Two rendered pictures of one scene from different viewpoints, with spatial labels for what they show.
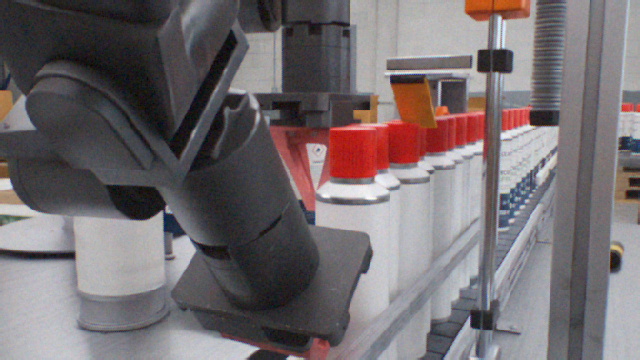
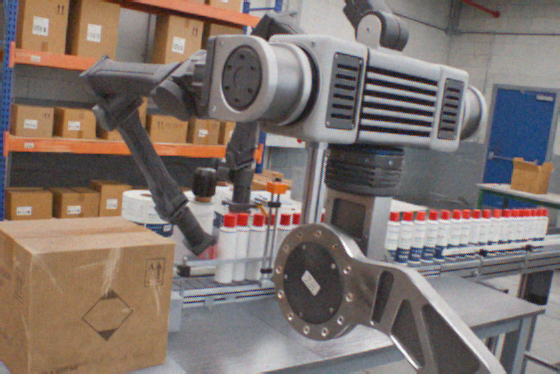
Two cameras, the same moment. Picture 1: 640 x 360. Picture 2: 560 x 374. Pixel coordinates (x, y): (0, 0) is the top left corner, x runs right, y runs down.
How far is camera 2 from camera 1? 1.44 m
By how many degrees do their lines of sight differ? 27
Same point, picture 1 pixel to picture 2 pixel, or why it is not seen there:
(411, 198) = (254, 235)
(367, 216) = (225, 235)
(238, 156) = (181, 218)
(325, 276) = (203, 242)
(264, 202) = (187, 226)
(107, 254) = not seen: hidden behind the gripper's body
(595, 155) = not seen: hidden behind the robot
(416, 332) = (252, 272)
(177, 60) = (168, 206)
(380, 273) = (228, 249)
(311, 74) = (235, 198)
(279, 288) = (193, 242)
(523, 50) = not seen: outside the picture
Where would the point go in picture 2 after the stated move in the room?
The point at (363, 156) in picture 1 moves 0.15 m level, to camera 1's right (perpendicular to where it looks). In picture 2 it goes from (228, 221) to (273, 232)
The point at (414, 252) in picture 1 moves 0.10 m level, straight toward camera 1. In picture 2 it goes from (254, 250) to (231, 254)
